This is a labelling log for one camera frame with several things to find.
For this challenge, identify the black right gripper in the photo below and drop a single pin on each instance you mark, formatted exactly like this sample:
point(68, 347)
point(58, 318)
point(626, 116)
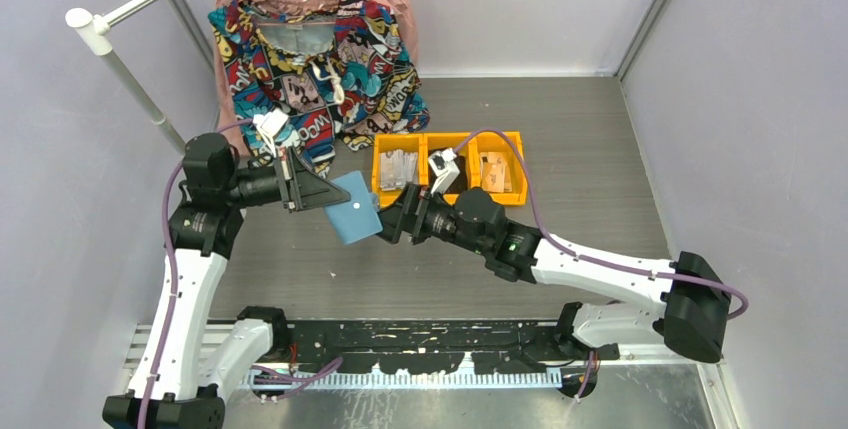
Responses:
point(409, 216)

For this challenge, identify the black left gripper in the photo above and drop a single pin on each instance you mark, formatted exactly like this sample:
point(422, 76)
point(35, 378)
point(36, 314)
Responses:
point(306, 189)

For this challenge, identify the blue leather card holder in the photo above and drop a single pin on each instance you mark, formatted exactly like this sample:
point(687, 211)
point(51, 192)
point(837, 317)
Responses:
point(356, 219)

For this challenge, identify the yellow three-compartment bin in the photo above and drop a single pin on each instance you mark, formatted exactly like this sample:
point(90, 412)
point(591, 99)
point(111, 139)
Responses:
point(425, 144)

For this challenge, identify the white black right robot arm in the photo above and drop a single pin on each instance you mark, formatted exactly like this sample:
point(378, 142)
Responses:
point(681, 303)

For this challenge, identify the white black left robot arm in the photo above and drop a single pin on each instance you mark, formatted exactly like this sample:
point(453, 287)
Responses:
point(172, 386)

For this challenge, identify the silver cards stack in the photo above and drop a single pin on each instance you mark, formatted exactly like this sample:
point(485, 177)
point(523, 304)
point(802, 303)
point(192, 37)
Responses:
point(396, 169)

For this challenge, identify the black cards stack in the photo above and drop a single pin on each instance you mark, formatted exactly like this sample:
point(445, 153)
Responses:
point(468, 171)

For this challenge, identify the orange cards stack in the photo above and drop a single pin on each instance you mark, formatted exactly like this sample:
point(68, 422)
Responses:
point(495, 172)

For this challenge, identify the colourful comic print shorts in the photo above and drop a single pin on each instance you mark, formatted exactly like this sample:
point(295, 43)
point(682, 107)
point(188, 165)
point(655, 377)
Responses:
point(343, 75)

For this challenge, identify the white metal clothes rack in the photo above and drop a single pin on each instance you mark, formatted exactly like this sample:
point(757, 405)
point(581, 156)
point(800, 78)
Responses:
point(93, 30)

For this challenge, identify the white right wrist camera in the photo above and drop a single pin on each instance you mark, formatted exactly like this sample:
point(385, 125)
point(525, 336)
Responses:
point(445, 170)

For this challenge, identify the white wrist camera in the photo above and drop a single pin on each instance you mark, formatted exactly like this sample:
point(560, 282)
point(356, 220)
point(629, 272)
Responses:
point(445, 170)
point(276, 132)

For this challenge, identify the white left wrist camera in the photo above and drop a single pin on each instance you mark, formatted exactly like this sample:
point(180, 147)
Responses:
point(276, 132)

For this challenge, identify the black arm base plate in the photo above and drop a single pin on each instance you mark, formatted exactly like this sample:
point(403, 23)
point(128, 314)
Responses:
point(427, 346)

